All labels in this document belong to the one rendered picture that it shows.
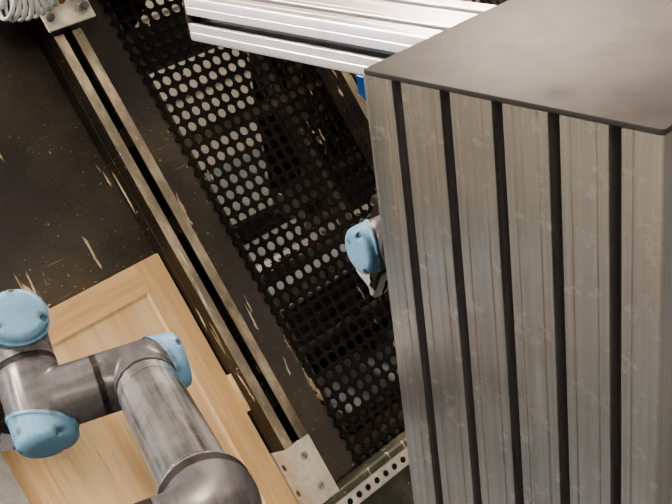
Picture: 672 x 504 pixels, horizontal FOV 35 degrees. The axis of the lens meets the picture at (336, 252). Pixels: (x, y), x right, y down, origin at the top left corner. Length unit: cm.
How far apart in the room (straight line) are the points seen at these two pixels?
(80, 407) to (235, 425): 79
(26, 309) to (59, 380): 10
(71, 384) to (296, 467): 83
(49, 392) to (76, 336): 68
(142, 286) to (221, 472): 106
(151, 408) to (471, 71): 56
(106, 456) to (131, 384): 72
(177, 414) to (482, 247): 46
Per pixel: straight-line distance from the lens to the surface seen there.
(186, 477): 101
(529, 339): 81
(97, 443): 196
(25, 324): 132
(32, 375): 131
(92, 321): 198
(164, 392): 119
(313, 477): 207
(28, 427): 129
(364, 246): 154
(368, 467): 217
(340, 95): 237
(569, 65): 78
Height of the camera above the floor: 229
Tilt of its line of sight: 28 degrees down
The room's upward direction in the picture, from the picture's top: 8 degrees counter-clockwise
